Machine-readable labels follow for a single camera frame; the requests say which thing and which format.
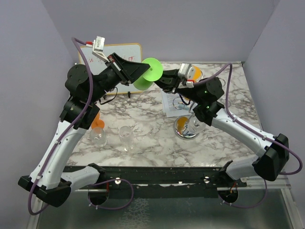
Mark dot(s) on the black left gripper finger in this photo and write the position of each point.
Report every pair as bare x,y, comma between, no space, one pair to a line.
136,70
121,62

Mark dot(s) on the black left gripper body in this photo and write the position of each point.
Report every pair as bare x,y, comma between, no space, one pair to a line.
118,70

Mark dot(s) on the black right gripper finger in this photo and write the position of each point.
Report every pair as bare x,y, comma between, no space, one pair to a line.
166,84
170,73

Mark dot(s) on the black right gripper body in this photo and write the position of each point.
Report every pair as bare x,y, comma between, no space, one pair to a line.
178,81

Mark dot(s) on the green plastic wine glass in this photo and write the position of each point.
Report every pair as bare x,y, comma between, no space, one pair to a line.
153,74

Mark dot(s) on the yellow plastic wine glass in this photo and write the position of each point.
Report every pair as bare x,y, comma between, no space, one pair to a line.
196,72

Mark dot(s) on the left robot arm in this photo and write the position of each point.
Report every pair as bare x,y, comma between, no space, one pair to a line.
48,181

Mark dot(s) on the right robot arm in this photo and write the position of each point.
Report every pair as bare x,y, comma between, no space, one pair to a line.
270,152

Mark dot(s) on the chrome wine glass rack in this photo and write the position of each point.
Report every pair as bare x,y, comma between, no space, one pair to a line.
188,119

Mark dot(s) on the clear hung wine glass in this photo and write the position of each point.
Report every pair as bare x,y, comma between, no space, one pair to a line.
195,126

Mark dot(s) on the orange plastic wine glass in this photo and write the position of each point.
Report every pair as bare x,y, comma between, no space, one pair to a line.
97,122

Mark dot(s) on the clear wine glass centre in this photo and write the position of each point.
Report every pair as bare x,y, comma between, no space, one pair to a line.
127,138

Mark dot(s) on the clear wine glass left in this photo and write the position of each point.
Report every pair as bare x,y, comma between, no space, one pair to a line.
98,136

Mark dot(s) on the yellow framed whiteboard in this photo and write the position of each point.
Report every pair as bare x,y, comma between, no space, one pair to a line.
130,51

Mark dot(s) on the printed paper sheet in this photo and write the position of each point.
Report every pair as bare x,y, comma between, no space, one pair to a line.
173,105

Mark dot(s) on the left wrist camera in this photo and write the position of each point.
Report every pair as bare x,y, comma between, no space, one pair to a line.
98,45

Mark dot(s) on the black mounting rail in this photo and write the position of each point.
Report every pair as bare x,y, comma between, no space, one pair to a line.
161,182

